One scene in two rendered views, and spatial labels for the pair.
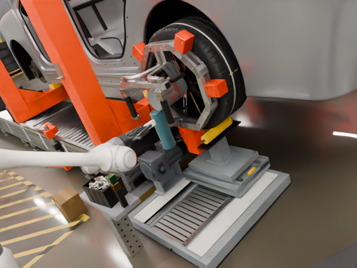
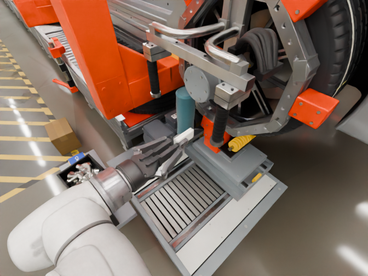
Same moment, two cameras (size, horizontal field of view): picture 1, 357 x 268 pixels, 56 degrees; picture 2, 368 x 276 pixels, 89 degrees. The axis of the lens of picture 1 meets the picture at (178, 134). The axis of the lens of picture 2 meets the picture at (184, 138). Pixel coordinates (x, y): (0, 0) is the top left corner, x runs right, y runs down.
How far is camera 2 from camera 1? 128 cm
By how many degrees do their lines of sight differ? 23
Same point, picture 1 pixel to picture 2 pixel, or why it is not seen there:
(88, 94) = (90, 31)
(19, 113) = (28, 16)
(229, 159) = (237, 156)
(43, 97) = not seen: hidden behind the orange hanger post
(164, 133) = (187, 121)
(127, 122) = (140, 84)
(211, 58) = (339, 52)
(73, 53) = not seen: outside the picture
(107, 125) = (113, 84)
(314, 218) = (307, 251)
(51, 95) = not seen: hidden behind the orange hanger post
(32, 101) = (44, 7)
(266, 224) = (258, 239)
